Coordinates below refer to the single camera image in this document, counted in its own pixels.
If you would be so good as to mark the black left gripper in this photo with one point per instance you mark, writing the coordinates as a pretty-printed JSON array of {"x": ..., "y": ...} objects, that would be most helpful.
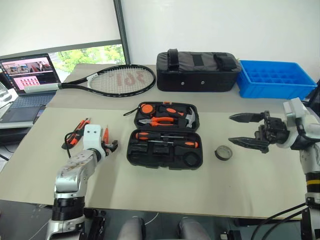
[{"x": 106, "y": 148}]

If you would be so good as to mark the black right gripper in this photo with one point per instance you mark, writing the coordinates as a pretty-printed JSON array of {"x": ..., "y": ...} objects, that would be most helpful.
[{"x": 273, "y": 127}]

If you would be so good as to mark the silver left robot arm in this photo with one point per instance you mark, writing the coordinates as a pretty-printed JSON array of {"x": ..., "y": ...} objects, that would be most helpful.
[{"x": 71, "y": 172}]

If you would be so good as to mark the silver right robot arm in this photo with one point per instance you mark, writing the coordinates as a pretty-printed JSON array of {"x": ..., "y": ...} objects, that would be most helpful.
[{"x": 311, "y": 155}]

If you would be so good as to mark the black plastic tool case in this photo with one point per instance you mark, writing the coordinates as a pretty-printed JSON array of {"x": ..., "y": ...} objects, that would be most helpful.
[{"x": 163, "y": 136}]

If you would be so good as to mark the black electrical tape roll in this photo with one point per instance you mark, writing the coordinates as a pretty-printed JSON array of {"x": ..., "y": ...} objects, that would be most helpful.
[{"x": 223, "y": 152}]

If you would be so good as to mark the orange black utility knife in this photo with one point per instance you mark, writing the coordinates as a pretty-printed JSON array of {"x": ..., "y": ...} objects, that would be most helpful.
[{"x": 75, "y": 138}]

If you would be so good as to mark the orange black tape measure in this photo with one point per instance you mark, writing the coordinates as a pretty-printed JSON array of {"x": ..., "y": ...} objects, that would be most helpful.
[{"x": 147, "y": 109}]

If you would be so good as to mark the claw hammer orange black grip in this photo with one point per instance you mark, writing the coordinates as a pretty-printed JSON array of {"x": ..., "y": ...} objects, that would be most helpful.
[{"x": 190, "y": 119}]

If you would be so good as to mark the blue plastic compartment crate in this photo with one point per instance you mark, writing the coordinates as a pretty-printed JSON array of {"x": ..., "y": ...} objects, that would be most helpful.
[{"x": 275, "y": 78}]

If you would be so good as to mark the beige table cover sheet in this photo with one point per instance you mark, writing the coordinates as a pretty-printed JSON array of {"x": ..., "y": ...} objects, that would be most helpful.
[{"x": 160, "y": 187}]

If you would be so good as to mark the black tennis racket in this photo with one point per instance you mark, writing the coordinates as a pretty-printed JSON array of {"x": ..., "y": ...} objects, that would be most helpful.
[{"x": 120, "y": 80}]

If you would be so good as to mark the black fabric carry bag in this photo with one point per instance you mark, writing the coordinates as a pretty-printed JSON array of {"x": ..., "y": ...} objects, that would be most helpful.
[{"x": 197, "y": 72}]

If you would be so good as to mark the open grey laptop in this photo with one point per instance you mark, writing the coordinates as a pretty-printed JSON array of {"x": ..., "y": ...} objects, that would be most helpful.
[{"x": 27, "y": 85}]

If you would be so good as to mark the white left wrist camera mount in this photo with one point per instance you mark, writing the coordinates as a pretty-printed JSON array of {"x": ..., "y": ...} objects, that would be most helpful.
[{"x": 92, "y": 136}]

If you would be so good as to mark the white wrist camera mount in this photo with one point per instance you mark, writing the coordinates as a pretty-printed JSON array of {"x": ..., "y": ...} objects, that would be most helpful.
[
  {"x": 293, "y": 117},
  {"x": 92, "y": 136}
]

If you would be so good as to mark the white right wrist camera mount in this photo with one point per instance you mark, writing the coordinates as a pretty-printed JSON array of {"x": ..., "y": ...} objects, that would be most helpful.
[{"x": 293, "y": 117}]

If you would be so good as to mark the grey window frame post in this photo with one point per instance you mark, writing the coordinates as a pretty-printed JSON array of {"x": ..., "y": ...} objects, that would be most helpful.
[{"x": 122, "y": 30}]

